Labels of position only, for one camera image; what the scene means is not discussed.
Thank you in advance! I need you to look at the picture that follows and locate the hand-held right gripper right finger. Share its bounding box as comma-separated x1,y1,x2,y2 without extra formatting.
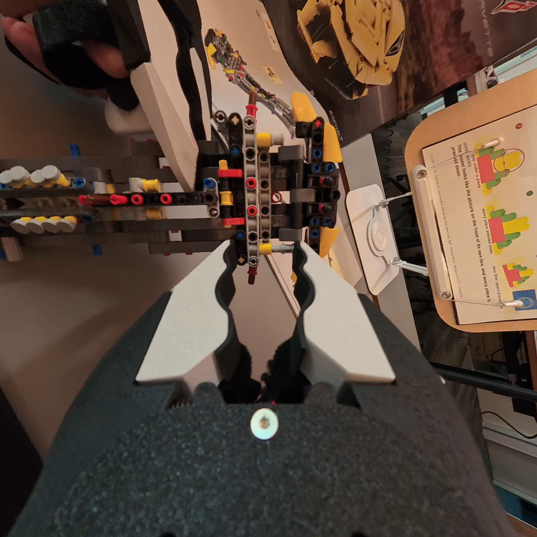
292,242,396,385

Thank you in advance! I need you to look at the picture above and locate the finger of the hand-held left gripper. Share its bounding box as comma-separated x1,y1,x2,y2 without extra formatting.
130,0,213,192

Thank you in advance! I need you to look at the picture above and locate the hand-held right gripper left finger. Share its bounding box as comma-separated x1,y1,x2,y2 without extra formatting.
135,242,236,384

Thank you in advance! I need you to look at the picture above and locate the lego car chassis model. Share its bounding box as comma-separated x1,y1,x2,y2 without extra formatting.
0,91,343,287

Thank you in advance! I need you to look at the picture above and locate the lego instruction booklet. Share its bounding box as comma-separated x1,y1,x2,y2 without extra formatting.
195,0,363,313

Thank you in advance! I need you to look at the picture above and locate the lego set box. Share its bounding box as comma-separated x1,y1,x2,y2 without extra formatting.
260,0,537,145

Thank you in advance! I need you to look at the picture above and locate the person's left hand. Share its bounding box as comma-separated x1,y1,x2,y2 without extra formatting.
0,15,131,85

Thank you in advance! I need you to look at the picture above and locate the instruction card on stand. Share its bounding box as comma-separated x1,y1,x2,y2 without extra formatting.
345,69,537,333

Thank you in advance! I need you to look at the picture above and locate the black metal pole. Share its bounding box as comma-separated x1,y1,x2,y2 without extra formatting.
432,362,537,402

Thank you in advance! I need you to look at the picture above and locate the printed instruction sheet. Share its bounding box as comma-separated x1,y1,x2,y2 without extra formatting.
421,105,537,326

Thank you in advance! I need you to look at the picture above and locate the black cable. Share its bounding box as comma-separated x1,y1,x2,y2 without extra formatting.
482,410,537,440

